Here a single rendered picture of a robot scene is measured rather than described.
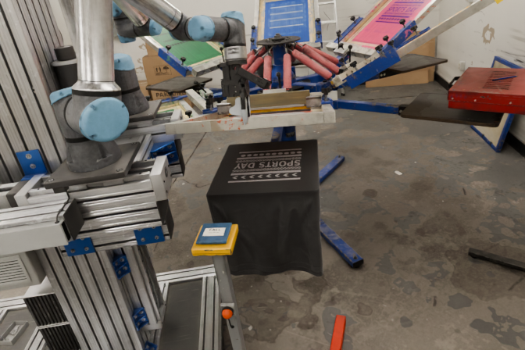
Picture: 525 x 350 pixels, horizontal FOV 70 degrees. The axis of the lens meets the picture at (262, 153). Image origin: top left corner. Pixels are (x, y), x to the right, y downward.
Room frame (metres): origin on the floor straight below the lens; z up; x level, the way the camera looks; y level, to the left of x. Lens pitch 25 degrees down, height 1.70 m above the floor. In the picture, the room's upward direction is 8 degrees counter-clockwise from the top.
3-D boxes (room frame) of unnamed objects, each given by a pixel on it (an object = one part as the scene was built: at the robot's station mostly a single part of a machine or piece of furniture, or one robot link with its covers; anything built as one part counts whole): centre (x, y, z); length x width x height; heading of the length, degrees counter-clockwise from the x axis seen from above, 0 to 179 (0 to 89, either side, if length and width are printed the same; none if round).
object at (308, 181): (1.48, -0.01, 0.95); 0.48 x 0.44 x 0.01; 170
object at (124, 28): (1.83, 0.54, 1.55); 0.11 x 0.08 x 0.11; 68
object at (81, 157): (1.05, 0.50, 1.31); 0.15 x 0.15 x 0.10
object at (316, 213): (1.26, 0.03, 0.74); 0.45 x 0.03 x 0.43; 80
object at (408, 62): (2.82, -0.83, 0.91); 1.34 x 0.40 x 0.08; 110
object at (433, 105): (2.15, -0.72, 0.91); 1.34 x 0.40 x 0.08; 50
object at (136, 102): (1.54, 0.53, 1.31); 0.15 x 0.15 x 0.10
